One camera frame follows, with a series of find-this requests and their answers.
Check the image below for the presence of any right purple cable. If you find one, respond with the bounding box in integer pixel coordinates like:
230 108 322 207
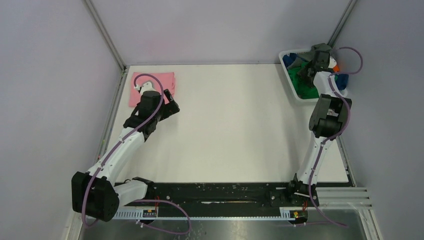
291 46 364 229

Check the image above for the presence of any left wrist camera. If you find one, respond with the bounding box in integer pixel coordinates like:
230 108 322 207
134 80 158 95

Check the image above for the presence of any white slotted cable duct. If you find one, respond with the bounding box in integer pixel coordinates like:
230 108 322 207
112 206 309 221

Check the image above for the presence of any white plastic basket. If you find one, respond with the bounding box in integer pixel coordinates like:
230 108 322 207
279 48 349 104

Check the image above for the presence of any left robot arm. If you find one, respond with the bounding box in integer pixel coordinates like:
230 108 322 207
71 89 180 222

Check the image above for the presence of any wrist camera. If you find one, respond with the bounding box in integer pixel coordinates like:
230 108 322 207
134 80 158 95
328 56 337 72

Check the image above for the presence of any folded pink t shirt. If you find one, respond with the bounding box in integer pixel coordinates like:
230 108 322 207
128 72 176 108

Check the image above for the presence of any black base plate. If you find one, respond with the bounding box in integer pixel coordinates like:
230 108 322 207
114 181 321 220

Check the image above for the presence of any blue t shirt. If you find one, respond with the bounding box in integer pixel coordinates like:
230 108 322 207
280 52 349 91

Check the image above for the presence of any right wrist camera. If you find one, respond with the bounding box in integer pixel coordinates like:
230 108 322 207
328 56 337 72

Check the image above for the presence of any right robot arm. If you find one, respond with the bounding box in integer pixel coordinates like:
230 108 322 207
286 49 352 208

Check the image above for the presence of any green t shirt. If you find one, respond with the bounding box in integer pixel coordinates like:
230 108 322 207
287 66 319 100

